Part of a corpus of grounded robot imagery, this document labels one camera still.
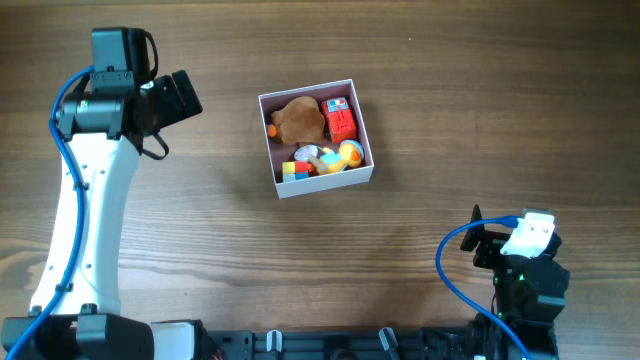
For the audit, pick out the orange blue duck toy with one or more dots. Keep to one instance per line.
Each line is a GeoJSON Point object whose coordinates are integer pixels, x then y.
{"type": "Point", "coordinates": [349, 155]}

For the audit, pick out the colourful puzzle cube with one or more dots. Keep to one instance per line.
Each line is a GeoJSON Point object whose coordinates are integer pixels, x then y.
{"type": "Point", "coordinates": [294, 170]}

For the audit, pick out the brown plush bear toy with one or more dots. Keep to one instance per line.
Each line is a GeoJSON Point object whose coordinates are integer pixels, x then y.
{"type": "Point", "coordinates": [299, 122]}

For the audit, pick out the red toy car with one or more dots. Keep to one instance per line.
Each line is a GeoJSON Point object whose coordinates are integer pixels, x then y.
{"type": "Point", "coordinates": [340, 121]}

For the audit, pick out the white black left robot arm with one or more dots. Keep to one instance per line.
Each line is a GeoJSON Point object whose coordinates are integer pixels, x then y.
{"type": "Point", "coordinates": [99, 121]}

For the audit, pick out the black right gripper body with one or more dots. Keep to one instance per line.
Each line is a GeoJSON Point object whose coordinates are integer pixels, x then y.
{"type": "Point", "coordinates": [486, 241]}

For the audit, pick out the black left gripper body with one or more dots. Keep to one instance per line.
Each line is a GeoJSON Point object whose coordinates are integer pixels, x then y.
{"type": "Point", "coordinates": [172, 107]}

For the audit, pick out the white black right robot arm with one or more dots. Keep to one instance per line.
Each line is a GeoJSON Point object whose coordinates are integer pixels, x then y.
{"type": "Point", "coordinates": [529, 285]}

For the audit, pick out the white box pink interior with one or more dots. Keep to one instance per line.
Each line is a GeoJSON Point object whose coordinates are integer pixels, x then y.
{"type": "Point", "coordinates": [271, 102]}

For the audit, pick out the white wooden rattle drum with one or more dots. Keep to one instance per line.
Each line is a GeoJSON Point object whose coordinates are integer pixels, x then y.
{"type": "Point", "coordinates": [307, 152]}

